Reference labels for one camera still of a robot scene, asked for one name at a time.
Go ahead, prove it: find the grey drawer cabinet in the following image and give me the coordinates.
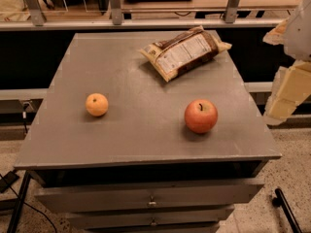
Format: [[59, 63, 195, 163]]
[[16, 32, 279, 233]]

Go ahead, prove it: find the black stand leg right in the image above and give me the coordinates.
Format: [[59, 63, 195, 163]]
[[272, 187, 302, 233]]

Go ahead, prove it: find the black floor cable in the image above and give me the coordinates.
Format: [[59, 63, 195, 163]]
[[0, 173, 58, 233]]

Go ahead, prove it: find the red apple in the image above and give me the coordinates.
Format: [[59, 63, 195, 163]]
[[184, 99, 218, 134]]

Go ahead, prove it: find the grey drawer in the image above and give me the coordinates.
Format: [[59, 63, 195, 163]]
[[67, 205, 234, 229], [35, 179, 263, 213]]

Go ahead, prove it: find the orange fruit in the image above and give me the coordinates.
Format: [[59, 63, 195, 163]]
[[86, 93, 109, 117]]

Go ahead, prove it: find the brown chip bag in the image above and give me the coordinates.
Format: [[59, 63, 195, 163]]
[[140, 26, 231, 82]]

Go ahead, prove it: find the black stand leg left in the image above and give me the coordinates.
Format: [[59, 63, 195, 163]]
[[7, 172, 31, 233]]

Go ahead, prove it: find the black stand leg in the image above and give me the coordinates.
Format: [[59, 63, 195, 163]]
[[7, 172, 31, 233], [272, 187, 302, 233]]

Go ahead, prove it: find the top grey drawer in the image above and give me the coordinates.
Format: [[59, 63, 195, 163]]
[[35, 179, 263, 213]]

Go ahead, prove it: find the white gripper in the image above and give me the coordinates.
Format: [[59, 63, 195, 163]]
[[262, 0, 311, 125]]

